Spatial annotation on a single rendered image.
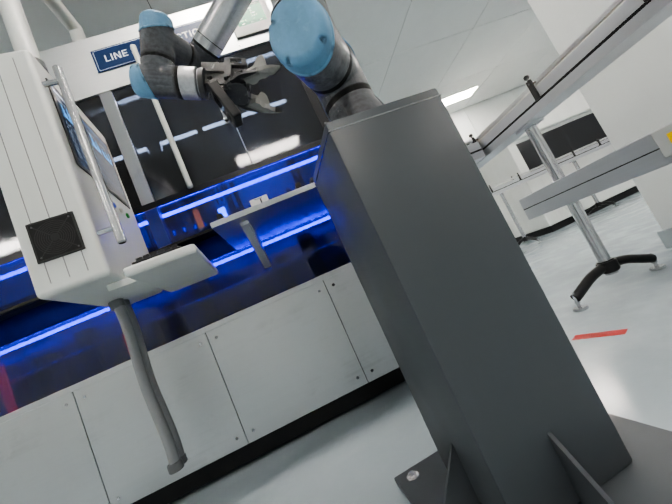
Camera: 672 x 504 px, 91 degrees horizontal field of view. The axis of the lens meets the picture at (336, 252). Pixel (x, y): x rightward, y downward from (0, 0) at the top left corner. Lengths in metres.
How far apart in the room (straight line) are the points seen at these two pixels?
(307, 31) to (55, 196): 0.84
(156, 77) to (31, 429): 1.44
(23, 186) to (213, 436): 1.09
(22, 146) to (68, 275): 0.40
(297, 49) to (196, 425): 1.40
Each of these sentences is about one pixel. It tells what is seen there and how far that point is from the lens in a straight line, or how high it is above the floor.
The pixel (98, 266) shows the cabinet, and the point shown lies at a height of 0.83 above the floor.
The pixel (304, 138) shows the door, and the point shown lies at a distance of 1.71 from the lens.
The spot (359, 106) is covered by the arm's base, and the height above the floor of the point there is 0.83.
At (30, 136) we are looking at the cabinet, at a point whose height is 1.26.
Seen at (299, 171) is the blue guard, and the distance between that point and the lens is 1.63.
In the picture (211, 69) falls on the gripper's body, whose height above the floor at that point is 1.12.
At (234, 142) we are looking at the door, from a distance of 1.73.
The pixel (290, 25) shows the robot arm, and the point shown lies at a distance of 0.72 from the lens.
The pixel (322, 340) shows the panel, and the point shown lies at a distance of 1.50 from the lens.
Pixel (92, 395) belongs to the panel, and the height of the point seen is 0.53.
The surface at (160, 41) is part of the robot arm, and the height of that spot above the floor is 1.20.
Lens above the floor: 0.49
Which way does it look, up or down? 7 degrees up
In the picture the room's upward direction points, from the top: 25 degrees counter-clockwise
